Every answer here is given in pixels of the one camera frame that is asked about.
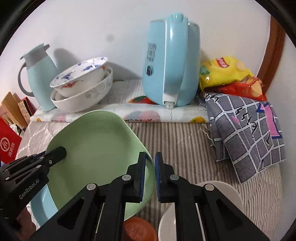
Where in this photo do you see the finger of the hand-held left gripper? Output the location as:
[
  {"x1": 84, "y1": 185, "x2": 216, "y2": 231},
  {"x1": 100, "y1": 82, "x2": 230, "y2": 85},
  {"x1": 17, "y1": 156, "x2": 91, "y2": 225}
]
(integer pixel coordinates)
[
  {"x1": 0, "y1": 152, "x2": 47, "y2": 173},
  {"x1": 5, "y1": 146, "x2": 67, "y2": 183}
]

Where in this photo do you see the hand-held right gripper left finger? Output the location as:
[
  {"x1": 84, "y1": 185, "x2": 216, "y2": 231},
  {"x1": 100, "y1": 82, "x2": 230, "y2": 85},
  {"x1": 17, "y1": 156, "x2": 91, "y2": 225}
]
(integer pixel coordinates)
[{"x1": 30, "y1": 152, "x2": 148, "y2": 241}]

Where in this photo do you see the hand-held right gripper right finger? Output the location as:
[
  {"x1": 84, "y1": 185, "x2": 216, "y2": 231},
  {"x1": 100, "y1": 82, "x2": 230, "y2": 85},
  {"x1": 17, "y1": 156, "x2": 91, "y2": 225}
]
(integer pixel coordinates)
[{"x1": 155, "y1": 152, "x2": 271, "y2": 241}]

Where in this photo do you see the green bowl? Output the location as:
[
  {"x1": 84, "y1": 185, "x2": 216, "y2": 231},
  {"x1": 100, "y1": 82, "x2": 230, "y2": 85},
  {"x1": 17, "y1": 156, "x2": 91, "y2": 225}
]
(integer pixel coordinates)
[{"x1": 45, "y1": 110, "x2": 156, "y2": 222}]

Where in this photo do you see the brown bowl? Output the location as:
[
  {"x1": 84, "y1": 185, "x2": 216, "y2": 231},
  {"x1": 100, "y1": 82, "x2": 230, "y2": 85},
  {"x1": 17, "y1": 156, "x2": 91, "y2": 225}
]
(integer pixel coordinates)
[{"x1": 122, "y1": 217, "x2": 158, "y2": 241}]

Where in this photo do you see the light blue plate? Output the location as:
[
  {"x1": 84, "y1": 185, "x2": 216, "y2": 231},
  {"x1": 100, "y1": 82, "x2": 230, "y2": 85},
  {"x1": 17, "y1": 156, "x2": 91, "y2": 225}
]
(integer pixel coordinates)
[{"x1": 30, "y1": 185, "x2": 63, "y2": 232}]

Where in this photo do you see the red box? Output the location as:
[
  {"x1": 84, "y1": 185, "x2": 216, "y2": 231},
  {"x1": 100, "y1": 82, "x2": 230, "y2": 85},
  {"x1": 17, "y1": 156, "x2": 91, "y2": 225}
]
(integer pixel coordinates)
[{"x1": 0, "y1": 117, "x2": 22, "y2": 164}]

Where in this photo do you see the striped blanket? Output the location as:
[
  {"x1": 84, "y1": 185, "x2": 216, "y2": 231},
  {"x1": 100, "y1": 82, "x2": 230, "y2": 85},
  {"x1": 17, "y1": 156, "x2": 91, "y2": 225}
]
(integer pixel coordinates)
[{"x1": 14, "y1": 122, "x2": 284, "y2": 241}]

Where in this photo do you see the patterned cardboard box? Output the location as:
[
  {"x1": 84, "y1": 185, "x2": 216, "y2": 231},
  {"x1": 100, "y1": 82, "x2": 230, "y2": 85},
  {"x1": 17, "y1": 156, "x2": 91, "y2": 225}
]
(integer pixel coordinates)
[{"x1": 17, "y1": 97, "x2": 36, "y2": 126}]

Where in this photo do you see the brown cardboard box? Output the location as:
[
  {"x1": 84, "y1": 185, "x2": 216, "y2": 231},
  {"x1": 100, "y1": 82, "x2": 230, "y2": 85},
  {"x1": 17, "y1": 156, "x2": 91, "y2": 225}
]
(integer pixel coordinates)
[{"x1": 1, "y1": 91, "x2": 27, "y2": 129}]

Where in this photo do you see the fruit printed cloth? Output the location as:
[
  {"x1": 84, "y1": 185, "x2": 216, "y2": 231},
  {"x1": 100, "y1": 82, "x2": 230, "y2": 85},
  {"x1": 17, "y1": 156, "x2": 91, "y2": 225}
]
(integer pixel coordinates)
[{"x1": 30, "y1": 79, "x2": 208, "y2": 123}]

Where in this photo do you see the grey swirl patterned white bowl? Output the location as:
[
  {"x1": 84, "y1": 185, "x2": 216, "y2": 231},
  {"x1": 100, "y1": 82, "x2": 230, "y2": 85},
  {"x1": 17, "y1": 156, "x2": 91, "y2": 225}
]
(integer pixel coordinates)
[{"x1": 50, "y1": 67, "x2": 113, "y2": 113}]

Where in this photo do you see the light blue thermos jug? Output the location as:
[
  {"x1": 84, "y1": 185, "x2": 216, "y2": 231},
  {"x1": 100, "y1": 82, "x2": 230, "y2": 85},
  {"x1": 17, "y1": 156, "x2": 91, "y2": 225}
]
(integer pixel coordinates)
[{"x1": 18, "y1": 44, "x2": 59, "y2": 112}]

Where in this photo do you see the fish patterned white bowl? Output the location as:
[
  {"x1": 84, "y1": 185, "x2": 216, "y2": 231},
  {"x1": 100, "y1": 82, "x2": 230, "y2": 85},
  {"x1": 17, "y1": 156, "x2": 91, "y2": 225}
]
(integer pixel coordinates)
[{"x1": 50, "y1": 57, "x2": 108, "y2": 98}]

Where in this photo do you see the grey checked cloth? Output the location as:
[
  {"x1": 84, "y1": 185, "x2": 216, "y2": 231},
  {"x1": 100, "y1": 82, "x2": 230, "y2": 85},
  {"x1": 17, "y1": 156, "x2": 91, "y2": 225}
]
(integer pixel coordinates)
[{"x1": 201, "y1": 91, "x2": 287, "y2": 184}]

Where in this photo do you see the light blue electric kettle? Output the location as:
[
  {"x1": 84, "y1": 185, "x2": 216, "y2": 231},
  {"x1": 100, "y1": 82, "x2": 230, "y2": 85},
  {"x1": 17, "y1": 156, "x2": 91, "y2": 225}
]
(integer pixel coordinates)
[{"x1": 142, "y1": 13, "x2": 201, "y2": 109}]

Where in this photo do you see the red chip bag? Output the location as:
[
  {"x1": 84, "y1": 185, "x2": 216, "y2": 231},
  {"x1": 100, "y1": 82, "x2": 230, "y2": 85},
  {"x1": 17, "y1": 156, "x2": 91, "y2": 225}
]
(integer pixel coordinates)
[{"x1": 201, "y1": 77, "x2": 266, "y2": 101}]

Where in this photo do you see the yellow chip bag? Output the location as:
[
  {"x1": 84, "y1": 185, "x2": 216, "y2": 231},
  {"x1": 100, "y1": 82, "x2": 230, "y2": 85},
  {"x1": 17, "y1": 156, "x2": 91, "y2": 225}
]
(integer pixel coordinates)
[{"x1": 199, "y1": 56, "x2": 255, "y2": 92}]

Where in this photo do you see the brown wooden door frame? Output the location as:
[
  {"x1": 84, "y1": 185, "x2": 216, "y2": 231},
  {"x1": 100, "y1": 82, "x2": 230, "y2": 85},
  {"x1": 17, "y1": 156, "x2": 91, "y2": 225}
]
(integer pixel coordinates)
[{"x1": 257, "y1": 16, "x2": 286, "y2": 93}]

